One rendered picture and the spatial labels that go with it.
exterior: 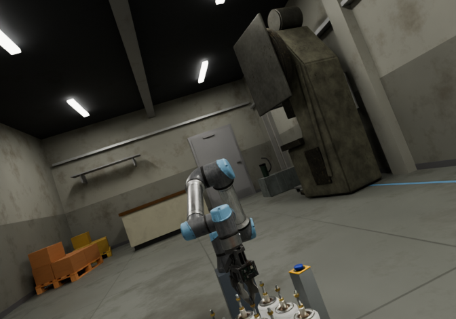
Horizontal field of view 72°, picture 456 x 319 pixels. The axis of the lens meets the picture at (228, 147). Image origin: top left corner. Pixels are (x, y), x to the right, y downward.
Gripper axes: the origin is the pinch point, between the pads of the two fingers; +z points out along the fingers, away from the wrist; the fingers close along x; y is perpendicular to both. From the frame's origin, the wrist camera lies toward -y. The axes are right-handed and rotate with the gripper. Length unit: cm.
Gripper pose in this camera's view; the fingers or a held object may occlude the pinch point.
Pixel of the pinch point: (250, 298)
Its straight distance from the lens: 127.4
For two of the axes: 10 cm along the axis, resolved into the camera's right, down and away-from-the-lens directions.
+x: 8.4, -2.7, 4.7
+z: 3.5, 9.4, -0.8
